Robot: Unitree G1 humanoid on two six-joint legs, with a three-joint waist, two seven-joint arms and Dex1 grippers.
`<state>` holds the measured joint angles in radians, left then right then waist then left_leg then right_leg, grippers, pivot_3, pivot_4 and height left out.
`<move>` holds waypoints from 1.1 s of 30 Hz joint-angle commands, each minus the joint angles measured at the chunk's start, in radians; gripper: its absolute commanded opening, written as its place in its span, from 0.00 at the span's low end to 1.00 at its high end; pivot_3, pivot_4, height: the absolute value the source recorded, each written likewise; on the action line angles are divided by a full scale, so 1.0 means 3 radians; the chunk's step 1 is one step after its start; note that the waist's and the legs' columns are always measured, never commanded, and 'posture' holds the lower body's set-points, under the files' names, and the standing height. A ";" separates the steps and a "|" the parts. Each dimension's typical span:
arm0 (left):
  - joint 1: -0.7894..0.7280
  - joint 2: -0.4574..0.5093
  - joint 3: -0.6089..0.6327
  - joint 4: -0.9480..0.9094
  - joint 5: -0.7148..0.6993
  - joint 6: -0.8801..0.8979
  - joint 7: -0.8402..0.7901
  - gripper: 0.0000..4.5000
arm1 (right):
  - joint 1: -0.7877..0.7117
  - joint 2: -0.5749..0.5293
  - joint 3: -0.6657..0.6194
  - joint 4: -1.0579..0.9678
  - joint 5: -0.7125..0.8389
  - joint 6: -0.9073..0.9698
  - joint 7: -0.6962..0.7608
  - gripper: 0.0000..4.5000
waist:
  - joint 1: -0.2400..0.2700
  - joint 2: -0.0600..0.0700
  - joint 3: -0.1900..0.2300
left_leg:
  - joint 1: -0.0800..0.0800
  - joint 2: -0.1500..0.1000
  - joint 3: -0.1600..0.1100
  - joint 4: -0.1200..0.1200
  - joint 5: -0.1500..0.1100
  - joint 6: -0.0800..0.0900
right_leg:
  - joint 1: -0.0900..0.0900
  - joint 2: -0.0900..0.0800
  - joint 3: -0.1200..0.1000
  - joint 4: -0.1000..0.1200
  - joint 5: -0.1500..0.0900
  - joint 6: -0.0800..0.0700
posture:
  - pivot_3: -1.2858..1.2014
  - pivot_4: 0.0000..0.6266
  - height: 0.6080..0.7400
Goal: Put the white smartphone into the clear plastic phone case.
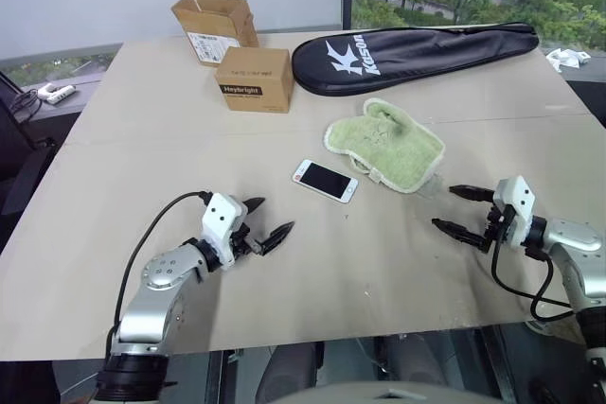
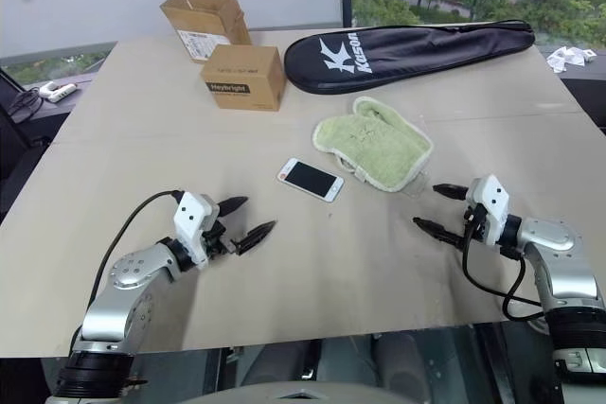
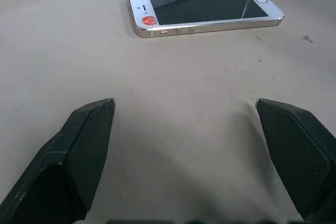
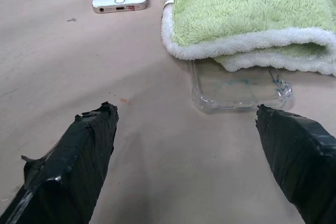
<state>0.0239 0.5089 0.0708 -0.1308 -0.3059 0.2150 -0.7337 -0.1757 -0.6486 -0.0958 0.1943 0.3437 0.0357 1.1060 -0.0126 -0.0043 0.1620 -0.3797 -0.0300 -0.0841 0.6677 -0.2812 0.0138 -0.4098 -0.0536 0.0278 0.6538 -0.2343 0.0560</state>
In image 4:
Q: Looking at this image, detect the right gripper black taped right finger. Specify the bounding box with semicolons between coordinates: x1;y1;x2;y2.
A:
255;104;336;224

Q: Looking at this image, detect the right gripper black taped left finger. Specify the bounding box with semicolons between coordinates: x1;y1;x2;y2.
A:
0;101;119;224

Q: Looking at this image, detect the clear transparent phone case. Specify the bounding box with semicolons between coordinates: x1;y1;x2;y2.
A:
191;60;293;115

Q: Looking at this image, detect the green fluffy towel white trim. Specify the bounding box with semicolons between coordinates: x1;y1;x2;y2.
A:
160;0;336;77

